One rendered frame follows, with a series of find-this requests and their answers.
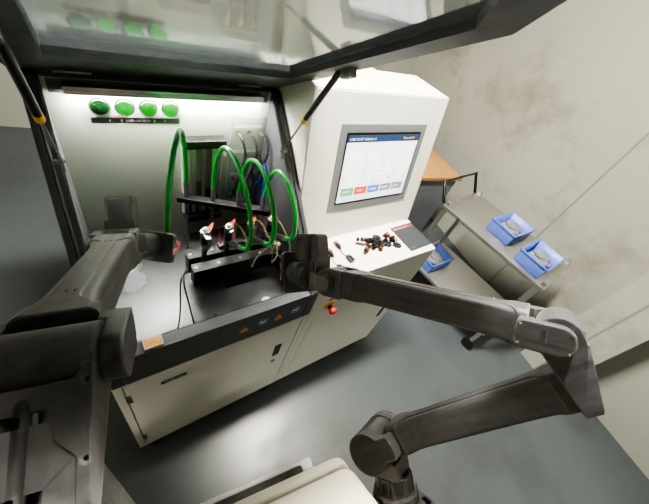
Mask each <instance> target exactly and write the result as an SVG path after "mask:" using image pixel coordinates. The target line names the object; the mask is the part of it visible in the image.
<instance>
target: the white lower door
mask: <svg viewBox="0 0 649 504"><path fill-rule="evenodd" d="M302 318H303V316H301V317H300V318H297V319H295V320H292V321H289V322H287V323H284V324H282V325H279V326H276V327H274V328H271V329H269V330H266V331H264V332H261V333H258V334H256V335H253V336H251V337H248V338H246V339H243V340H240V341H238V342H235V343H233V344H230V345H228V346H225V347H222V348H220V349H217V350H215V351H212V352H210V353H207V354H204V355H202V356H199V357H197V358H194V359H192V360H189V361H186V362H184V363H181V364H179V365H176V366H174V367H171V368H168V369H166V370H163V371H161V372H158V373H156V374H153V375H150V376H148V377H145V378H143V379H140V380H138V381H135V382H132V383H130V384H125V386H122V387H123V389H124V392H125V394H126V396H127V397H125V399H126V401H127V403H128V405H129V404H130V406H131V408H132V410H133V413H134V415H135V417H136V420H137V422H138V424H139V427H140V429H141V431H142V434H143V436H142V437H143V439H144V440H145V441H146V442H149V441H151V440H153V439H155V438H157V437H159V436H161V435H163V434H165V433H167V432H169V431H171V430H173V429H176V428H178V427H180V426H182V425H184V424H186V423H188V422H190V421H192V420H194V419H196V418H198V417H200V416H202V415H204V414H206V413H208V412H210V411H212V410H214V409H216V408H218V407H220V406H222V405H224V404H226V403H228V402H231V401H233V400H235V399H237V398H239V397H241V396H243V395H245V394H247V393H249V392H251V391H253V390H255V389H257V388H259V387H261V386H263V385H265V384H267V383H269V382H271V381H273V380H274V379H275V377H276V375H277V372H278V370H279V368H280V366H281V364H282V361H283V359H284V357H285V355H286V353H287V350H288V348H289V346H290V344H291V342H292V340H293V337H294V335H295V333H296V331H297V329H298V326H299V324H300V322H301V320H302Z"/></svg>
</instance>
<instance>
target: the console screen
mask: <svg viewBox="0 0 649 504"><path fill-rule="evenodd" d="M426 129H427V124H342V128H341V133H340V139H339V144H338V150H337V156H336V161H335V167H334V172H333V178H332V184H331V189H330V195H329V200H328V206H327V211H326V213H330V212H335V211H340V210H346V209H351V208H356V207H362V206H367V205H373V204H378V203H383V202H389V201H394V200H400V199H404V196H405V193H406V190H407V187H408V184H409V181H410V178H411V175H412V172H413V169H414V165H415V162H416V159H417V156H418V153H419V150H420V147H421V144H422V141H423V138H424V135H425V132H426Z"/></svg>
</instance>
